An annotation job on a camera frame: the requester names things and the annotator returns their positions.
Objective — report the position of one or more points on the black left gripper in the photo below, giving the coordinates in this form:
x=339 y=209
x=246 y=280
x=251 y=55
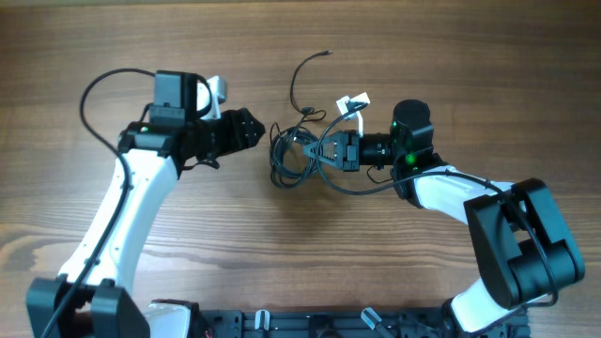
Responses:
x=237 y=134

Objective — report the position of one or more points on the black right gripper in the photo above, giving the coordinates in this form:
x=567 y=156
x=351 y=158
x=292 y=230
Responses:
x=350 y=163

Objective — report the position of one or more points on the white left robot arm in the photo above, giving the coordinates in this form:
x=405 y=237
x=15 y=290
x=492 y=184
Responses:
x=91 y=294

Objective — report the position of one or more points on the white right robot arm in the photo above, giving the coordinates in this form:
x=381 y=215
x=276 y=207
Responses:
x=524 y=250

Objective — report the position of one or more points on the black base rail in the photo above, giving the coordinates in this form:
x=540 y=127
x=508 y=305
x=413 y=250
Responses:
x=406 y=323

